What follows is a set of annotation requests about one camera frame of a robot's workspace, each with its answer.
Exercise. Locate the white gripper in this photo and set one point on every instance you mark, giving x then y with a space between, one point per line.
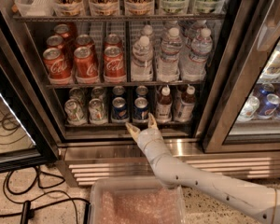
147 138

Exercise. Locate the pepsi can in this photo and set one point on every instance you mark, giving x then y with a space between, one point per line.
141 92
119 91
119 109
140 109

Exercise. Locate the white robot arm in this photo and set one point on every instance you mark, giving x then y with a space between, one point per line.
256 201

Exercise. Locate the green soda can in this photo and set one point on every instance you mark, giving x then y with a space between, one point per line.
99 92
77 94
97 111
74 112

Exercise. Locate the front right coca-cola can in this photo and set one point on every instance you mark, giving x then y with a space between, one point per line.
113 62

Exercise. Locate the front left green soda can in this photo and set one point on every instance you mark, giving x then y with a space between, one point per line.
74 112

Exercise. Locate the rear left green soda can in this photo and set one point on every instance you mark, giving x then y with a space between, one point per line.
77 94

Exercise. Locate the front middle coca-cola can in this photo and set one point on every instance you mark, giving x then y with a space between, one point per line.
85 62

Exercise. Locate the stainless steel fridge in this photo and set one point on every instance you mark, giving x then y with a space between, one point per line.
92 151

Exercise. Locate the second row right coca-cola can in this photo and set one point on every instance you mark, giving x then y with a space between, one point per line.
113 40

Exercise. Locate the second row coca-cola can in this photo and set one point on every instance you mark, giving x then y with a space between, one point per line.
56 41
113 40
85 41

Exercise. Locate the front left coca-cola can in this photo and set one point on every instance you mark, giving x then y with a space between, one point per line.
56 64

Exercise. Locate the second row middle coca-cola can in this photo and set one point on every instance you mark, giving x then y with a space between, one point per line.
85 41

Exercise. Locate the right glass fridge door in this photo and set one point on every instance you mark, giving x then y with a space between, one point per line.
256 71

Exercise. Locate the right door white can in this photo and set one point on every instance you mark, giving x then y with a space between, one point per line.
250 107

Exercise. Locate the second row left coca-cola can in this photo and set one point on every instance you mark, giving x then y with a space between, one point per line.
56 41

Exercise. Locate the open glass fridge door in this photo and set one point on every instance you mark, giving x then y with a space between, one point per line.
22 143

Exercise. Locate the top shelf brown can right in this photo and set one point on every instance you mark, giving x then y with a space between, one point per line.
139 7

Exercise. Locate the rear left coca-cola can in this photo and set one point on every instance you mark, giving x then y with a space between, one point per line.
66 30

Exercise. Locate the top shelf brown can middle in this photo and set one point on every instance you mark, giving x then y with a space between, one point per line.
104 7

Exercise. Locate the empty clear shelf tray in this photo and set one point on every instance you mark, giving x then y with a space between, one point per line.
35 8

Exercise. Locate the left juice bottle white cap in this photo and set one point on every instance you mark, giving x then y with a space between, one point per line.
164 104

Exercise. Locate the juice bottle white cap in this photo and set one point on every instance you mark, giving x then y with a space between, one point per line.
164 104
185 105

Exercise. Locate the right juice bottle white cap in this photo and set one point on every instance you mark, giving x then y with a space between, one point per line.
185 105

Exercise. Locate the front middle water bottle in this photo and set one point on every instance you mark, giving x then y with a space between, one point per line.
170 47

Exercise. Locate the water bottle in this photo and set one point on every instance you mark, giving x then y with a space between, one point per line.
148 31
193 68
170 47
193 31
142 60

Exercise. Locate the front left water bottle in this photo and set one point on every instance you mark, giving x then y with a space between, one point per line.
142 60

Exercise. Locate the front right water bottle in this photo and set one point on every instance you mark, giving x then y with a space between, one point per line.
193 68

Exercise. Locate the clear plastic bin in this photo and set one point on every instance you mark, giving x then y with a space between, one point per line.
135 200

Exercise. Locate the rear left water bottle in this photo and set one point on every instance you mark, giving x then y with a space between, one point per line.
148 31

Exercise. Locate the rear right water bottle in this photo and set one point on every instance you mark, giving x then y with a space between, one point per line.
193 31

